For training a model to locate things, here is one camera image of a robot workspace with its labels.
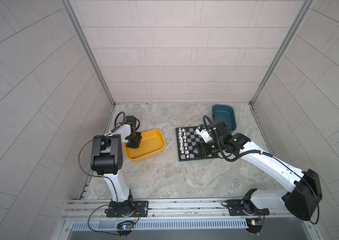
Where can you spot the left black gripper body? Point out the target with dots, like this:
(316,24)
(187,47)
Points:
(133,140)

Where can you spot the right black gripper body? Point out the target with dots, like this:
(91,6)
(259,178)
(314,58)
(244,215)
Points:
(208,148)

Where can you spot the yellow plastic tray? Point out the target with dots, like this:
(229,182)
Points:
(152,143)

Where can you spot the black white chessboard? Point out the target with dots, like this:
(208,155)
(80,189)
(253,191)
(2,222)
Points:
(187,139)

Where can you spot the teal plastic bin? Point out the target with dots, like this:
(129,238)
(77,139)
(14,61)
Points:
(224,114)

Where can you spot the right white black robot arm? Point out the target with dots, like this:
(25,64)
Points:
(301,193)

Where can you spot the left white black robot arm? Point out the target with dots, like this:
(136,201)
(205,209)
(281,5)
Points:
(107,161)

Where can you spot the left green circuit board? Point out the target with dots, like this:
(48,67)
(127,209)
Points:
(125,226)

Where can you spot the right circuit board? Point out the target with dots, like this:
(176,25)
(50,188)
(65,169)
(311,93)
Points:
(254,225)

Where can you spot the ventilation grille strip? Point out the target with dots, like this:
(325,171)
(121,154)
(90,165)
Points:
(180,224)

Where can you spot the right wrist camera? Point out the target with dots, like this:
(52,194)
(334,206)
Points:
(204,133)

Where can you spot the aluminium mounting rail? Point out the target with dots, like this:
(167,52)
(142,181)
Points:
(163,209)

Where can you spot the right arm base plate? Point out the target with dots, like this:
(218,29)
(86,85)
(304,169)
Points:
(243,208)

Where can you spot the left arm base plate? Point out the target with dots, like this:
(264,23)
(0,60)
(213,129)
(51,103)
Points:
(127,209)

